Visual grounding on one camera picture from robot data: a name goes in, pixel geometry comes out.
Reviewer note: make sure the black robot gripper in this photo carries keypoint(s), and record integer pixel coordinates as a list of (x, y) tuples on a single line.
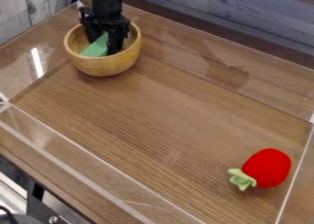
[(105, 17)]

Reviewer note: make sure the green rectangular block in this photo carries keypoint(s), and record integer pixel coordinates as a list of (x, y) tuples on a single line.
[(98, 48)]

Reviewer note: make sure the brown wooden bowl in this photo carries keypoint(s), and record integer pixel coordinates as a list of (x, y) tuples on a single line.
[(102, 65)]

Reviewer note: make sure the red plush strawberry toy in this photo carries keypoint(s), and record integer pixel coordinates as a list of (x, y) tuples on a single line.
[(265, 170)]

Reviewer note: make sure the clear acrylic tray wall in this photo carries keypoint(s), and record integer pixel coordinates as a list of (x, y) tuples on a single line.
[(135, 148)]

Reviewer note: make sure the black metal table bracket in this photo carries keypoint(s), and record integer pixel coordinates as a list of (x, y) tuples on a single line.
[(48, 209)]

